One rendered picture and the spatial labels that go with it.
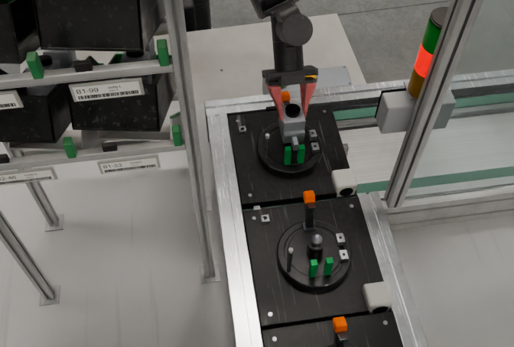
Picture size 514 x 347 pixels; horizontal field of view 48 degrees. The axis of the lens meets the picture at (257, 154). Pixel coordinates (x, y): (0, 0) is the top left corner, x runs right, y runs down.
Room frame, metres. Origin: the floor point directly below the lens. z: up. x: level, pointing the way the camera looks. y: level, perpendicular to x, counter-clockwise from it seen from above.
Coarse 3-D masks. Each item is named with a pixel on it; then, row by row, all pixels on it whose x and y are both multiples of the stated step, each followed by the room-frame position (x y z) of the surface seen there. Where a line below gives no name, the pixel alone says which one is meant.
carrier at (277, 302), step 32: (256, 224) 0.57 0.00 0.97; (288, 224) 0.57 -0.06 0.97; (320, 224) 0.56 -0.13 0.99; (352, 224) 0.57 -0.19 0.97; (256, 256) 0.50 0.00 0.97; (288, 256) 0.46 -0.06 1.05; (320, 256) 0.49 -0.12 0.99; (352, 256) 0.50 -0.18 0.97; (256, 288) 0.44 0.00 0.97; (288, 288) 0.44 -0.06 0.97; (320, 288) 0.43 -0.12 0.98; (352, 288) 0.44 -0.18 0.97; (384, 288) 0.43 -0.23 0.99; (288, 320) 0.38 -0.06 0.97; (320, 320) 0.38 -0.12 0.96
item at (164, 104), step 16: (96, 64) 0.69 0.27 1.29; (96, 80) 0.67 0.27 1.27; (160, 80) 0.59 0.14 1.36; (128, 96) 0.56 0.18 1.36; (144, 96) 0.56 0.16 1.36; (160, 96) 0.57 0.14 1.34; (80, 112) 0.55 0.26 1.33; (96, 112) 0.55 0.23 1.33; (112, 112) 0.55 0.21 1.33; (128, 112) 0.55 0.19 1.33; (144, 112) 0.55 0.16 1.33; (160, 112) 0.55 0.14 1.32; (80, 128) 0.54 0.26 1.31; (96, 128) 0.54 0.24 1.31; (112, 128) 0.54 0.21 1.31; (128, 128) 0.54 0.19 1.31; (144, 128) 0.54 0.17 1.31; (160, 128) 0.54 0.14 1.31
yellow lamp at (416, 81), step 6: (414, 66) 0.67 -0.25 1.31; (414, 72) 0.66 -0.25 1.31; (414, 78) 0.66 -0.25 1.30; (420, 78) 0.65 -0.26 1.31; (408, 84) 0.67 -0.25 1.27; (414, 84) 0.65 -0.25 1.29; (420, 84) 0.65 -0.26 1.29; (408, 90) 0.66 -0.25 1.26; (414, 90) 0.65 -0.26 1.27; (420, 90) 0.64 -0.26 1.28; (414, 96) 0.65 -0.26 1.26
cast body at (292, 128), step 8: (288, 112) 0.74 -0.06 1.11; (296, 112) 0.74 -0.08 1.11; (280, 120) 0.76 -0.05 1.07; (288, 120) 0.73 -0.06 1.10; (296, 120) 0.73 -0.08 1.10; (304, 120) 0.73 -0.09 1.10; (280, 128) 0.75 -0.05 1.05; (288, 128) 0.73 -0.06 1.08; (296, 128) 0.73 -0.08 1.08; (288, 136) 0.72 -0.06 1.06; (296, 136) 0.72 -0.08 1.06; (296, 144) 0.70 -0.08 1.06
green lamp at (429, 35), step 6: (432, 24) 0.66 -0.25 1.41; (426, 30) 0.67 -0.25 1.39; (432, 30) 0.65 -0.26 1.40; (438, 30) 0.65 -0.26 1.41; (426, 36) 0.66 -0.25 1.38; (432, 36) 0.65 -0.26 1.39; (438, 36) 0.64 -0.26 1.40; (426, 42) 0.66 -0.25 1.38; (432, 42) 0.65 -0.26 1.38; (426, 48) 0.65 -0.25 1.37; (432, 48) 0.65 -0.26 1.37; (432, 54) 0.65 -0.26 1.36
